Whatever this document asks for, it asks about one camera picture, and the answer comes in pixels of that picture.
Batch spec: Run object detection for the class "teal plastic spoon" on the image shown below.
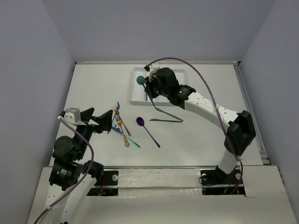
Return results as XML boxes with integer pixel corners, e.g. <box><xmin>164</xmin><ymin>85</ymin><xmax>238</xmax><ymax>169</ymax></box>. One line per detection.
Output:
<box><xmin>136</xmin><ymin>76</ymin><xmax>150</xmax><ymax>89</ymax></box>

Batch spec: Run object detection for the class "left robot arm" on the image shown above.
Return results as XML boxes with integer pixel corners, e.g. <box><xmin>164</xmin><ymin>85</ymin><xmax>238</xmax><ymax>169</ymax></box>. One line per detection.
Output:
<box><xmin>35</xmin><ymin>107</ymin><xmax>113</xmax><ymax>224</ymax></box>

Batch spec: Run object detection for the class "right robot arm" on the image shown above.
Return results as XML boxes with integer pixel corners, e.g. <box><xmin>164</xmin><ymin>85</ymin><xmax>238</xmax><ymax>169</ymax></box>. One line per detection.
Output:
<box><xmin>136</xmin><ymin>68</ymin><xmax>256</xmax><ymax>186</ymax></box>

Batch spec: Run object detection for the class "teal plastic knife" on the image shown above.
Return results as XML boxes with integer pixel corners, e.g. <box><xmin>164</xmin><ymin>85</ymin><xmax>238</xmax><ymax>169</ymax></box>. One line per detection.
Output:
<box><xmin>150</xmin><ymin>99</ymin><xmax>183</xmax><ymax>121</ymax></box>

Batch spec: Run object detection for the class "iridescent rainbow fork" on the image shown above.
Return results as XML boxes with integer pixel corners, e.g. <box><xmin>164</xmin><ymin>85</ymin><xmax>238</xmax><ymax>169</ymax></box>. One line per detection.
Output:
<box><xmin>112</xmin><ymin>123</ymin><xmax>140</xmax><ymax>148</ymax></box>

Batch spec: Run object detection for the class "white cutlery tray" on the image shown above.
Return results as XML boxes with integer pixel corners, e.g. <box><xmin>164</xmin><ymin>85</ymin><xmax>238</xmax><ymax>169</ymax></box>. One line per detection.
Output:
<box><xmin>128</xmin><ymin>67</ymin><xmax>189</xmax><ymax>107</ymax></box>

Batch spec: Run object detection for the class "rose gold fork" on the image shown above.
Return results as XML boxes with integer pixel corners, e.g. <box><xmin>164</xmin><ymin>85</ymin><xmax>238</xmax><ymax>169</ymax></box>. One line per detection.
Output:
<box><xmin>113</xmin><ymin>106</ymin><xmax>131</xmax><ymax>136</ymax></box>

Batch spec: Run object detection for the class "blue plastic fork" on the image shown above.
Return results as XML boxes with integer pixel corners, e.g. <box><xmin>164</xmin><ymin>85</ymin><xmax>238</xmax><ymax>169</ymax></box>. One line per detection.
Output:
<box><xmin>112</xmin><ymin>101</ymin><xmax>121</xmax><ymax>133</ymax></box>

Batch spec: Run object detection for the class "dark blue plastic knife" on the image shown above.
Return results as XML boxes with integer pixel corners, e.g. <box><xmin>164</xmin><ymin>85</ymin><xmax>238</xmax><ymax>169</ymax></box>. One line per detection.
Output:
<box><xmin>149</xmin><ymin>119</ymin><xmax>183</xmax><ymax>123</ymax></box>

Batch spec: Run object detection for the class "purple metal spoon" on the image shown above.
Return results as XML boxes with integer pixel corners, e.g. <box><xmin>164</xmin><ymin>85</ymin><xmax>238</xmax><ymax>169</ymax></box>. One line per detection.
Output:
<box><xmin>136</xmin><ymin>117</ymin><xmax>161</xmax><ymax>147</ymax></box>

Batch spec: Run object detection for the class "gold ornate fork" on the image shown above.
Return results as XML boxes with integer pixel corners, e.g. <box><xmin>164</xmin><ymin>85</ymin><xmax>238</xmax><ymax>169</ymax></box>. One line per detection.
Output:
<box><xmin>115</xmin><ymin>111</ymin><xmax>130</xmax><ymax>147</ymax></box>

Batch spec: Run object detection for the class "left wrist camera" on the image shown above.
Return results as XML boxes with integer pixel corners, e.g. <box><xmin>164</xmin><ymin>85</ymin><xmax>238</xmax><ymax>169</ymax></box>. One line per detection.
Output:
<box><xmin>58</xmin><ymin>108</ymin><xmax>81</xmax><ymax>124</ymax></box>

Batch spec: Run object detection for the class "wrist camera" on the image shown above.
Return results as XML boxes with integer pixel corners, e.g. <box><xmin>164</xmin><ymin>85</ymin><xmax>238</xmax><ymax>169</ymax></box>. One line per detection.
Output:
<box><xmin>148</xmin><ymin>67</ymin><xmax>160</xmax><ymax>82</ymax></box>
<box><xmin>58</xmin><ymin>108</ymin><xmax>81</xmax><ymax>124</ymax></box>

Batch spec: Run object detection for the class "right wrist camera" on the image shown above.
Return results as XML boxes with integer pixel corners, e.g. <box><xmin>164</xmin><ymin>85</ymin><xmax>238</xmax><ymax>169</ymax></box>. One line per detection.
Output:
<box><xmin>148</xmin><ymin>67</ymin><xmax>160</xmax><ymax>82</ymax></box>

